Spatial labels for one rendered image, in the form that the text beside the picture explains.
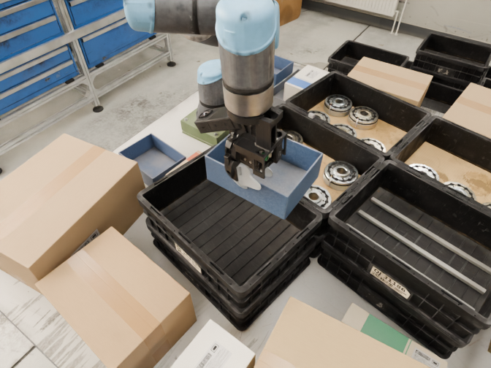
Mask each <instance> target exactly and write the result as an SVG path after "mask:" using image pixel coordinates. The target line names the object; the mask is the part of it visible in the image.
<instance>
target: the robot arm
mask: <svg viewBox="0 0 491 368"><path fill-rule="evenodd" d="M123 7H124V12H125V16H126V19H127V22H128V24H129V26H130V27H131V28H132V29H133V30H135V31H143V32H148V33H149V34H152V33H165V34H179V35H183V36H184V37H185V38H187V39H189V40H191V41H193V42H199V43H202V44H205V45H210V46H214V47H218V48H219V55H220V59H213V60H209V61H206V62H205V63H203V64H202V65H201V66H200V67H199V68H198V70H197V82H198V90H199V104H198V108H197V111H196V118H197V119H196V120H195V121H194V123H195V125H196V127H197V128H198V130H199V132H200V133H201V134H204V133H210V132H216V131H228V130H229V133H230V135H229V136H228V137H227V140H226V144H225V155H224V167H225V170H226V173H227V174H228V175H229V176H230V177H231V178H232V179H233V180H234V181H235V182H236V183H237V184H238V185H239V186H240V187H241V188H244V189H247V188H248V187H249V188H253V189H256V190H260V189H261V185H260V184H259V183H258V182H257V181H256V180H255V179H254V175H256V176H258V177H260V178H262V179H265V177H272V176H273V172H272V170H271V169H270V168H269V166H270V165H271V164H272V163H273V162H274V163H276V164H277V163H278V162H279V160H280V159H281V156H282V154H283V155H286V140H287V133H286V132H285V131H282V130H280V129H277V122H278V121H279V120H280V119H282V117H283V110H280V109H278V108H277V107H274V106H273V90H274V60H275V50H276V49H277V48H278V45H279V34H280V10H279V5H278V2H277V1H275V0H123ZM283 139H284V145H283V148H282V142H283Z"/></svg>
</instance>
